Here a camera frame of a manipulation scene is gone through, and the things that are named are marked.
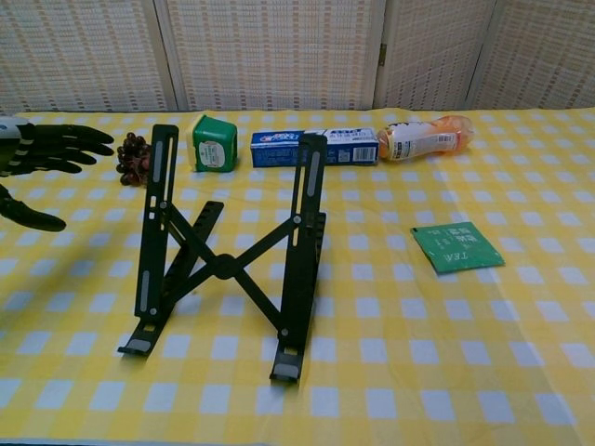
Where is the dark red grape bunch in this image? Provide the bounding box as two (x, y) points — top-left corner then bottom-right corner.
(115, 132), (152, 188)

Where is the green yellow plastic cup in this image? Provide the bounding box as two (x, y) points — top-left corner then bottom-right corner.
(187, 113), (240, 174)

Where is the blue white toothpaste box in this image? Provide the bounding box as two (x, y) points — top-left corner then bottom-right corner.
(250, 128), (380, 169)

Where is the yellow white checkered tablecloth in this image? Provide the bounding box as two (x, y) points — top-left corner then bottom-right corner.
(0, 109), (595, 446)

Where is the orange drink bottle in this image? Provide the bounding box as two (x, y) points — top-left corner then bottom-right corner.
(376, 114), (476, 163)

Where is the green tea sachet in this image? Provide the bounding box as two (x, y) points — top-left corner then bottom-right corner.
(410, 222), (507, 276)

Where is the black folding rack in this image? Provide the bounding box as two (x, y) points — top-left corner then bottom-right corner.
(116, 124), (328, 386)

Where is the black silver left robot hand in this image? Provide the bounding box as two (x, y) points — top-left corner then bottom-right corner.
(0, 115), (115, 233)

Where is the white woven screen panel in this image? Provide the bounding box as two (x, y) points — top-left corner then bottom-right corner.
(374, 0), (497, 112)
(469, 0), (595, 112)
(0, 0), (180, 115)
(155, 0), (388, 112)

